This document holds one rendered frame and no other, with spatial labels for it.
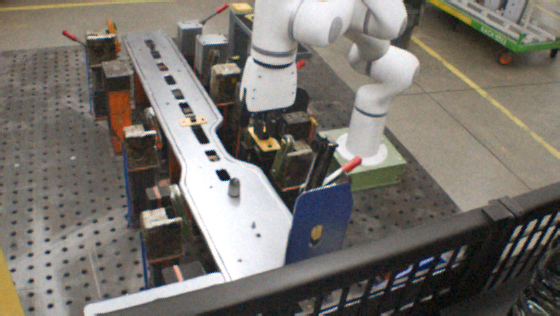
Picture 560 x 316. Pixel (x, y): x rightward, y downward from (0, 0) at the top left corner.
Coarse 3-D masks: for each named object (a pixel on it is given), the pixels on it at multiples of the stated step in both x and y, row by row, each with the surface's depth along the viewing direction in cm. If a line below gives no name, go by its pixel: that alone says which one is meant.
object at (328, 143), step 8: (328, 136) 115; (312, 144) 113; (320, 144) 112; (328, 144) 112; (336, 144) 113; (320, 152) 116; (328, 152) 113; (320, 160) 117; (328, 160) 115; (312, 168) 118; (320, 168) 115; (312, 176) 120; (320, 176) 117; (312, 184) 120; (320, 184) 118
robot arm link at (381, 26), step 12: (372, 0) 116; (384, 0) 117; (396, 0) 120; (372, 12) 119; (384, 12) 118; (396, 12) 119; (372, 24) 122; (384, 24) 120; (396, 24) 120; (372, 36) 126; (384, 36) 123; (396, 36) 124
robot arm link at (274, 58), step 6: (252, 48) 91; (258, 48) 90; (252, 54) 92; (258, 54) 90; (264, 54) 90; (270, 54) 89; (276, 54) 89; (282, 54) 90; (288, 54) 90; (294, 54) 92; (258, 60) 91; (264, 60) 90; (270, 60) 90; (276, 60) 90; (282, 60) 90; (288, 60) 91
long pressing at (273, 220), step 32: (160, 32) 202; (160, 96) 162; (192, 96) 164; (192, 160) 137; (224, 160) 139; (192, 192) 127; (224, 192) 128; (256, 192) 130; (224, 224) 119; (256, 224) 120; (288, 224) 122; (224, 256) 111; (256, 256) 112
